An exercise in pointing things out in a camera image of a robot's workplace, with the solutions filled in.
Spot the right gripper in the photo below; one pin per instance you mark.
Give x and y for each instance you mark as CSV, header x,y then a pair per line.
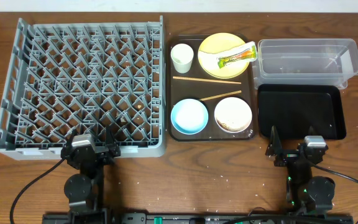
x,y
275,148

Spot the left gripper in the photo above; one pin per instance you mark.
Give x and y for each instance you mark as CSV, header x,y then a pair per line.
x,y
96,154

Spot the pink bowl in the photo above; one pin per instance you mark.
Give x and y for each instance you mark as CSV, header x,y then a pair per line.
x,y
233,115

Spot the green orange snack wrapper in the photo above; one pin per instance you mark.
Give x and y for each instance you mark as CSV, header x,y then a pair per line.
x,y
246,52

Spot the light blue bowl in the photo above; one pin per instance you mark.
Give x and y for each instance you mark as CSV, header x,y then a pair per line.
x,y
189,116

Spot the yellow plate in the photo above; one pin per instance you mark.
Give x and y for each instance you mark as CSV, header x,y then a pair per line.
x,y
212,46

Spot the white paper cup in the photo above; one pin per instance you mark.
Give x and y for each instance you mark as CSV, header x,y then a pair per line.
x,y
182,57

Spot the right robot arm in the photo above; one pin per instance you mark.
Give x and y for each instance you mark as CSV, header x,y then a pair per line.
x,y
309,194

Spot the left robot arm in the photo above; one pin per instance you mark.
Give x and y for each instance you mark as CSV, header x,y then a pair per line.
x,y
84,190

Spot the black rectangular tray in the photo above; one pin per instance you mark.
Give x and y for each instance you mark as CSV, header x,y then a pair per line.
x,y
292,109

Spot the grey dish rack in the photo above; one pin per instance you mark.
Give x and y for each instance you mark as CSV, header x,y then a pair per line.
x,y
91,78

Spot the lower wooden chopstick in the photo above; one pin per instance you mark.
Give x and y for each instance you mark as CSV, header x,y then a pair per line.
x,y
221,95

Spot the wooden chopstick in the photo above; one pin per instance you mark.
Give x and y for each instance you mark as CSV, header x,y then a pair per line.
x,y
221,95
205,80

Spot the clear plastic bin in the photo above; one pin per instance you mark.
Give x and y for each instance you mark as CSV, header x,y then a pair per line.
x,y
305,62

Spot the dark brown serving tray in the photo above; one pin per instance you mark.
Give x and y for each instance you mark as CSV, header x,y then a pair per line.
x,y
177,90

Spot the upper wooden chopstick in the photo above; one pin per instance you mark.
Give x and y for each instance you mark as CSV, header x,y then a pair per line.
x,y
205,80

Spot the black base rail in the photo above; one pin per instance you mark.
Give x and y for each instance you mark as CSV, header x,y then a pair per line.
x,y
141,218

